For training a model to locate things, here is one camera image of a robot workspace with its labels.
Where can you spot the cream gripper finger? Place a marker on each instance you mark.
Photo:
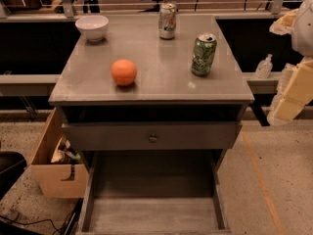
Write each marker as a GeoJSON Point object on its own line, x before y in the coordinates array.
{"type": "Point", "coordinates": [294, 92]}
{"type": "Point", "coordinates": [283, 25]}

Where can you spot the orange fruit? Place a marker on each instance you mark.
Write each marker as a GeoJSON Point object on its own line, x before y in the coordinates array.
{"type": "Point", "coordinates": [123, 72]}

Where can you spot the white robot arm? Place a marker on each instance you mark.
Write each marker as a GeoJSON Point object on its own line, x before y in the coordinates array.
{"type": "Point", "coordinates": [302, 31]}

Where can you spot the grey drawer cabinet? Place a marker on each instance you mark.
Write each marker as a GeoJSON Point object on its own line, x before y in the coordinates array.
{"type": "Point", "coordinates": [165, 89]}

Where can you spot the open grey middle drawer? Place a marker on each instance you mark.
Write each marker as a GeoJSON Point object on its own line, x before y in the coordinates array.
{"type": "Point", "coordinates": [152, 193]}

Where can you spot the grey top drawer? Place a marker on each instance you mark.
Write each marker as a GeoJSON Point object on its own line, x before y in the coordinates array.
{"type": "Point", "coordinates": [151, 136]}

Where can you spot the clear sanitizer bottle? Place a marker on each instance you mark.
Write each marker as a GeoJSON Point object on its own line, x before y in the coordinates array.
{"type": "Point", "coordinates": [264, 67]}

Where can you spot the green soda can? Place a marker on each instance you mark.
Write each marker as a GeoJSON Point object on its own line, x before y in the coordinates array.
{"type": "Point", "coordinates": [203, 54]}

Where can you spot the white soda can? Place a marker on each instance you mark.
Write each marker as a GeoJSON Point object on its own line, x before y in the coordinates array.
{"type": "Point", "coordinates": [167, 21]}

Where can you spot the white ceramic bowl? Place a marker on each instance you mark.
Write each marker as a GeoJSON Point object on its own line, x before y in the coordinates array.
{"type": "Point", "coordinates": [93, 27]}

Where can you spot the wooden crate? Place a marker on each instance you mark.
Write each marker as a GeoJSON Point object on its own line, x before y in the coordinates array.
{"type": "Point", "coordinates": [56, 180]}

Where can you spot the grey metal railing bench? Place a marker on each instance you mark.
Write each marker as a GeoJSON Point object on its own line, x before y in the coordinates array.
{"type": "Point", "coordinates": [27, 84]}

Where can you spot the black office chair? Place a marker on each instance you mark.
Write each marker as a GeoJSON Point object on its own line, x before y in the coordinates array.
{"type": "Point", "coordinates": [12, 165]}

